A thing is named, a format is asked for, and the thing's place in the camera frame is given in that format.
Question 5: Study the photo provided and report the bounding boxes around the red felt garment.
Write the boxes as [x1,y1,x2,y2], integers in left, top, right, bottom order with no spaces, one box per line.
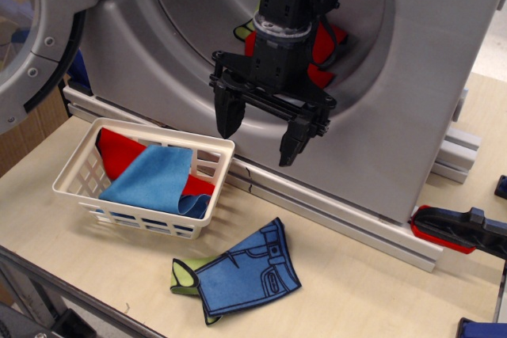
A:
[244,21,349,89]

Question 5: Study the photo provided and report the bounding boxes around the grey toy washing machine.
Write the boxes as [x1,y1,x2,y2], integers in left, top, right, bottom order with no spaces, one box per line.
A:
[82,0,500,222]

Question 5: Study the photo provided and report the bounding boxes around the round washing machine door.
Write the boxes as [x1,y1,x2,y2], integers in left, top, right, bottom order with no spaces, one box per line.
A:
[1,0,100,132]

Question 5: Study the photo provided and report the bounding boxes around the light blue felt cloth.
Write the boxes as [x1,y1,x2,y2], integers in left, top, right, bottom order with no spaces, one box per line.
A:
[99,145,211,219]

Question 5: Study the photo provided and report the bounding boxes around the red black clamp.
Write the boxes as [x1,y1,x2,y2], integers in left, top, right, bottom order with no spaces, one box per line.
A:
[410,205,506,260]

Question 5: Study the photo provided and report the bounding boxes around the red felt cloth in basket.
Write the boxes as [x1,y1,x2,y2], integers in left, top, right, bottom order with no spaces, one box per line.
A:
[95,128,215,196]

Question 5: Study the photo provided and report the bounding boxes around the blue felt jeans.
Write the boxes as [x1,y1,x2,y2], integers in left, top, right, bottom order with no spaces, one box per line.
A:
[196,218,302,318]

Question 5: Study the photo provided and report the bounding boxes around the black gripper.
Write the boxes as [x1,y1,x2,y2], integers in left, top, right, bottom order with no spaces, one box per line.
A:
[210,21,337,167]

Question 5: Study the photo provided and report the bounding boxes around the blue black clamp corner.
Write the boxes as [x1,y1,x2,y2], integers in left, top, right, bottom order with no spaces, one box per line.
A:
[456,317,507,338]

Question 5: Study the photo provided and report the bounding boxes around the white aluminium base rail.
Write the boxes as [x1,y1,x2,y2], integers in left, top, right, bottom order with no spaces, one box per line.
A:
[62,83,482,274]

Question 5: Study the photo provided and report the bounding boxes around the white plastic laundry basket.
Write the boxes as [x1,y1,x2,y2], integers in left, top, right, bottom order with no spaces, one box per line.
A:
[53,118,234,239]

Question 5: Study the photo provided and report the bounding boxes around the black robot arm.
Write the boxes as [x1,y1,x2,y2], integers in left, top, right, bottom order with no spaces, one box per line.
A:
[210,0,339,167]

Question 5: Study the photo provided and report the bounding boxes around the green felt garment on table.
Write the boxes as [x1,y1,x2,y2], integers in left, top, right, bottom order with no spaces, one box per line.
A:
[170,256,216,302]

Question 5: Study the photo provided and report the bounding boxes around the black clamp part right edge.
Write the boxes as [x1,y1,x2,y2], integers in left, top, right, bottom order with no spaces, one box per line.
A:
[494,175,507,199]

